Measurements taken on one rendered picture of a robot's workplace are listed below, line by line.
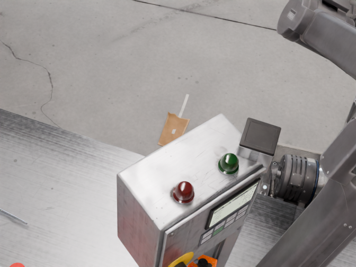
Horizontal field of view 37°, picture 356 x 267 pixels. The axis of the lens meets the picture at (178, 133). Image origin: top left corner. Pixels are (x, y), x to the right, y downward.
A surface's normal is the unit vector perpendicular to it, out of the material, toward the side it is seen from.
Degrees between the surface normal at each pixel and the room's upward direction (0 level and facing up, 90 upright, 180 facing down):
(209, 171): 0
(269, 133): 0
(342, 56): 73
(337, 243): 68
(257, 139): 0
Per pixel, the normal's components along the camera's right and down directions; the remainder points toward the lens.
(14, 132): 0.09, -0.56
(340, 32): -0.86, -0.44
